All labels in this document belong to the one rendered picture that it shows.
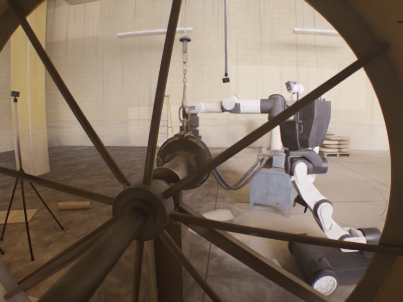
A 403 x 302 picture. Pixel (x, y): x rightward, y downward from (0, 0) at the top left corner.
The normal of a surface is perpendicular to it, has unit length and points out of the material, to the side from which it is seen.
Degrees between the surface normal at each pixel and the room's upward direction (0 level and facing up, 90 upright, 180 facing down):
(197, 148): 74
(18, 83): 90
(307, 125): 91
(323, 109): 89
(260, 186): 90
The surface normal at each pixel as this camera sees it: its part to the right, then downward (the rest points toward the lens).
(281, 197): -0.51, 0.12
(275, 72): -0.10, 0.15
